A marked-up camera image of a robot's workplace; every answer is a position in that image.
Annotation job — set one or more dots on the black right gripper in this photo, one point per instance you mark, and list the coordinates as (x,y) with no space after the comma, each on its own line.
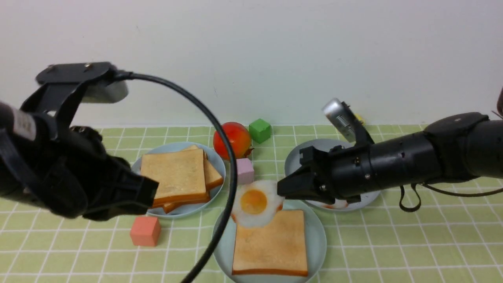
(338,174)

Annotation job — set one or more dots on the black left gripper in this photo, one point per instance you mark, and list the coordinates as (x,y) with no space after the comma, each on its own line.
(72,185)

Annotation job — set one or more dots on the fried egg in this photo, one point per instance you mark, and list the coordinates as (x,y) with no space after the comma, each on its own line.
(256,204)
(337,205)

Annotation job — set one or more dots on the toast slice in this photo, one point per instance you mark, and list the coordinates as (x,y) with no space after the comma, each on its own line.
(212,178)
(279,248)
(180,176)

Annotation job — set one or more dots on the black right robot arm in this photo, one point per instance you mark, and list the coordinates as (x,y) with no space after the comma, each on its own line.
(456,149)

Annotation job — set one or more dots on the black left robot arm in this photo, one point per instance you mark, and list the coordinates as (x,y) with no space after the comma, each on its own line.
(42,130)

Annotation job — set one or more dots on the grey egg plate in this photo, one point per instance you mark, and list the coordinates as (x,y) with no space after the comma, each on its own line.
(292,163)

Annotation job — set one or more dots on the salmon red cube block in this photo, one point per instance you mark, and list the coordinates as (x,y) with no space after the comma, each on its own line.
(145,231)

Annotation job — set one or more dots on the light teal empty plate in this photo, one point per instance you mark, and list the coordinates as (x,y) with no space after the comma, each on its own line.
(316,241)

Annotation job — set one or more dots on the pink cube block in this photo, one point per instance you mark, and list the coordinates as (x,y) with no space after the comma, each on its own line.
(245,171)

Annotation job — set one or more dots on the green cube block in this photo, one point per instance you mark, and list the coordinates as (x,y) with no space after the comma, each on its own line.
(260,130)

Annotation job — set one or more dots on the red tomato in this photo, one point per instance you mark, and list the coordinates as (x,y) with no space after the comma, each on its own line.
(239,138)

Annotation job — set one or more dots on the yellow cube block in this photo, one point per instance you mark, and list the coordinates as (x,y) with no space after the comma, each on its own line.
(360,119)

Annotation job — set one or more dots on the blue-grey bread plate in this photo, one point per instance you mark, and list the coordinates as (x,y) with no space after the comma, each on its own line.
(190,209)

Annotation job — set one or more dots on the green checkered tablecloth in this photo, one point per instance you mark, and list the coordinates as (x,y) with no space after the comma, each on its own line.
(449,240)

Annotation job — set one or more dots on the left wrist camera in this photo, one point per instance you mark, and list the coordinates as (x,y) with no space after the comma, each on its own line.
(63,87)

